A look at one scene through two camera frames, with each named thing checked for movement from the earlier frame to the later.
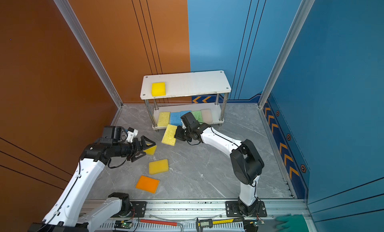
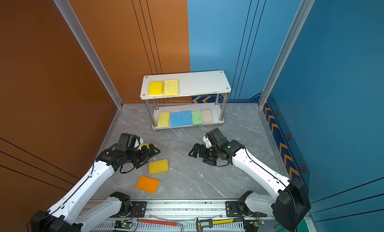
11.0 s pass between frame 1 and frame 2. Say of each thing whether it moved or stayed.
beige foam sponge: stayed
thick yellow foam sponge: stayed
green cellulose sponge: stayed
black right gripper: moved
